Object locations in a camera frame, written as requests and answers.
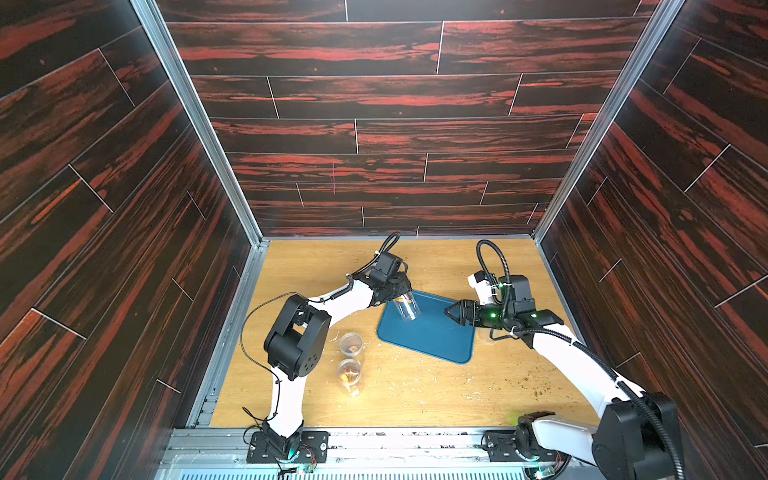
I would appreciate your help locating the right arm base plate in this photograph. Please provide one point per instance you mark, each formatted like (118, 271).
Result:
(519, 444)

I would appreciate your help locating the near clear jar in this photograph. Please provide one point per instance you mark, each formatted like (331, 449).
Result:
(349, 373)

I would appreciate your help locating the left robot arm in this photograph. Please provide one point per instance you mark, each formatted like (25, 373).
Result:
(296, 340)

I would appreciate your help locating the clear jar with cookies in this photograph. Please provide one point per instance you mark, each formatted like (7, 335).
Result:
(407, 306)

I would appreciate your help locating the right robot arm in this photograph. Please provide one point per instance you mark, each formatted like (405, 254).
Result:
(637, 435)

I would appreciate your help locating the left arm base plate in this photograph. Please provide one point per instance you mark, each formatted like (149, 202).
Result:
(304, 447)

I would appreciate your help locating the teal plastic tray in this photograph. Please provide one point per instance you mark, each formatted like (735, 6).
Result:
(431, 333)

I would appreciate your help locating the middle clear jar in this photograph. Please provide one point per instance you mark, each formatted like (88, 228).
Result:
(351, 345)

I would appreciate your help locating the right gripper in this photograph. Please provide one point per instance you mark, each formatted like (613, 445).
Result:
(474, 312)

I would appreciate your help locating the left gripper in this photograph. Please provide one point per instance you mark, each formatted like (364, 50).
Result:
(403, 283)

